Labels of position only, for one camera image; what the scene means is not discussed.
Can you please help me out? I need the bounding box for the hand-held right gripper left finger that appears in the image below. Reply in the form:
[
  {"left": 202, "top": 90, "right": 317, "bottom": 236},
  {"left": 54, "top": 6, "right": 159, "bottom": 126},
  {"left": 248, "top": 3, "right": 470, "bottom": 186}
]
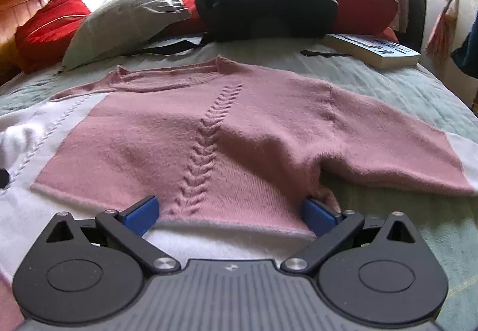
[{"left": 45, "top": 195, "right": 180, "bottom": 275}]

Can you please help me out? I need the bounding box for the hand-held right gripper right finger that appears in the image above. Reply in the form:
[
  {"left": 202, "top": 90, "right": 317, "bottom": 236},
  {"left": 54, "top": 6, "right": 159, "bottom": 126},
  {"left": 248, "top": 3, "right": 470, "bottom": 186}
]
[{"left": 281, "top": 197, "right": 423, "bottom": 275}]

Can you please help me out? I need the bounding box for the red pillow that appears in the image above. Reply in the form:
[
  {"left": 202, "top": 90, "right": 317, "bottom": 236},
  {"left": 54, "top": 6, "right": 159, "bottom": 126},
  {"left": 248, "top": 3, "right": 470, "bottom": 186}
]
[{"left": 14, "top": 0, "right": 93, "bottom": 74}]

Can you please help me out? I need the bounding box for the white cloth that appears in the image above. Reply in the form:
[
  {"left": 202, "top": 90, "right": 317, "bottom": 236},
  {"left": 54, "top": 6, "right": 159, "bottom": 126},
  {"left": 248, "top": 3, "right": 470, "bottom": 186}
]
[{"left": 148, "top": 37, "right": 204, "bottom": 56}]

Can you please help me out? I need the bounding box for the grey green pillow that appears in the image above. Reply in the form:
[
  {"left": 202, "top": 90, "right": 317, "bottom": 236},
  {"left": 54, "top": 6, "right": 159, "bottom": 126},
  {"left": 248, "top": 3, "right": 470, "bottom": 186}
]
[{"left": 61, "top": 0, "right": 194, "bottom": 72}]

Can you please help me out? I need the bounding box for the paperback book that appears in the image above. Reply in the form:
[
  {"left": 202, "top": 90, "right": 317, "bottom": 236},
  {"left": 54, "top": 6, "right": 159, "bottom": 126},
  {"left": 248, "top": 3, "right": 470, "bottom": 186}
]
[{"left": 323, "top": 33, "right": 422, "bottom": 69}]

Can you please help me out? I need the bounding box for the red quilt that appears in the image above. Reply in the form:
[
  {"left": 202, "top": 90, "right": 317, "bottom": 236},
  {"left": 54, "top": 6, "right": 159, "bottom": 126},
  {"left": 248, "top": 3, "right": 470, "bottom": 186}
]
[{"left": 177, "top": 0, "right": 400, "bottom": 42}]

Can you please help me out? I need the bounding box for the pink and white sweater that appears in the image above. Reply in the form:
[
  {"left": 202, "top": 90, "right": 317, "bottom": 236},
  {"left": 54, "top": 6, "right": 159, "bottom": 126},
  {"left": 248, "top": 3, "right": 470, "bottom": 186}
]
[{"left": 0, "top": 54, "right": 478, "bottom": 331}]

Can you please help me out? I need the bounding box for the black hanging garment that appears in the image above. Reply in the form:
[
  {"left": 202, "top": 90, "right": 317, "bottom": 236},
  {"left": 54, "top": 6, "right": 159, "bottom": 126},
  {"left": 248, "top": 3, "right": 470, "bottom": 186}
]
[{"left": 403, "top": 0, "right": 429, "bottom": 45}]

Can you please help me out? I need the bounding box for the orange curtain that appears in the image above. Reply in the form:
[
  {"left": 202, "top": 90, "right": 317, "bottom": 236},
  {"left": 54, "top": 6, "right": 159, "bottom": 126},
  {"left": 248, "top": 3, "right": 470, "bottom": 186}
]
[{"left": 425, "top": 0, "right": 461, "bottom": 60}]

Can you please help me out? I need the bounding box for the dark teal cloth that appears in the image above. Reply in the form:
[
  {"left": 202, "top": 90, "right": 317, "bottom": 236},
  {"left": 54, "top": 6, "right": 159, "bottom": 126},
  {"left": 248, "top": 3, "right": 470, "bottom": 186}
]
[{"left": 451, "top": 17, "right": 478, "bottom": 80}]

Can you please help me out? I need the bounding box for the wooden headboard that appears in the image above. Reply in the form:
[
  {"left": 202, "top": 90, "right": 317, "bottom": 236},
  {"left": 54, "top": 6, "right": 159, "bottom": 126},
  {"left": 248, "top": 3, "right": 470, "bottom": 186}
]
[{"left": 0, "top": 0, "right": 51, "bottom": 86}]

